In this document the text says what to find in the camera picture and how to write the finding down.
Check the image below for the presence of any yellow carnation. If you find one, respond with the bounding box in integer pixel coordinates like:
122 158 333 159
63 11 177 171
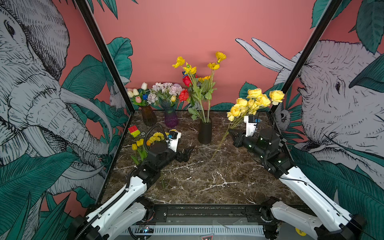
146 137 161 146
151 132 165 142

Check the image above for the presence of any purple glass vase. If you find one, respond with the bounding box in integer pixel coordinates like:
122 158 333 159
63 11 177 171
164 107 179 129

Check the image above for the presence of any yellow rose bunch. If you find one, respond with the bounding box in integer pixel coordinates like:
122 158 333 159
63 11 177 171
212 89 285 159

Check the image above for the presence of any brown ribbed glass vase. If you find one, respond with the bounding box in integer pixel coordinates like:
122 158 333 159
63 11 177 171
141 106 157 127

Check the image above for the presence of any yellow poppy spray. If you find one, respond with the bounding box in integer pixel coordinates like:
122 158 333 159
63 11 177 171
198 52 227 89
172 57 204 102

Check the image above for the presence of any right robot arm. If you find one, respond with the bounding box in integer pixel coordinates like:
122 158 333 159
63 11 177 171
229 129 366 240

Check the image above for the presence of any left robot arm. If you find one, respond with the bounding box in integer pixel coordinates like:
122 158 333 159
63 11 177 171
67 124 195 240

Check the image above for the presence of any red yellow cube block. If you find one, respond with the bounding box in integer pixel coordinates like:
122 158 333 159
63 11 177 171
128 125 141 138

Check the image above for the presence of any red blue rose bunch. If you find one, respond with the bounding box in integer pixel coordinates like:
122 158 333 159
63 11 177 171
179 72 197 105

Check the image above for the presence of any yellow flower bouquet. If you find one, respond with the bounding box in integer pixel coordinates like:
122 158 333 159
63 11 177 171
188 75 216 124

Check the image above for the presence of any white purple hydrangea bunch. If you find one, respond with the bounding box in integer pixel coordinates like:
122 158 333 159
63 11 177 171
147 82 184 108

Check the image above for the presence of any cream tulip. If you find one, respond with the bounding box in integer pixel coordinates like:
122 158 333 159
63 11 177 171
133 89 140 96

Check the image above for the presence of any white tulip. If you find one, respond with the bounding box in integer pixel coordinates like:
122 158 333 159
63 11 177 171
141 82 148 91

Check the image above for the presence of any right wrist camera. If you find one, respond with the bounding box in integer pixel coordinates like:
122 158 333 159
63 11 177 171
244 115 260 137

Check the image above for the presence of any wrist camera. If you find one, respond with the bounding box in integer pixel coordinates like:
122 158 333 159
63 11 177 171
244 115 260 137
167 130 182 152

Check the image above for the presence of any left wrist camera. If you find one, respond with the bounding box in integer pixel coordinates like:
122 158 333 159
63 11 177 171
167 130 182 152

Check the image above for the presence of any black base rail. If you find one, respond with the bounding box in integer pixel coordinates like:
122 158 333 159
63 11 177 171
144 202 281 225

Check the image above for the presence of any white ribbed cable duct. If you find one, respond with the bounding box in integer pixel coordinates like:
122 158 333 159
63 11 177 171
130 225 265 237

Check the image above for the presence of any black right frame post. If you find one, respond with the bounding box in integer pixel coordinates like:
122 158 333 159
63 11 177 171
269 0 343 114

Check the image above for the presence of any black frame post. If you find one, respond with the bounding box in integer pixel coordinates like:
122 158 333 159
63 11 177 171
75 0 135 115
269 0 343 114

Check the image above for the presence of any black left frame post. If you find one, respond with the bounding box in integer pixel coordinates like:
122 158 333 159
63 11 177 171
75 0 135 115

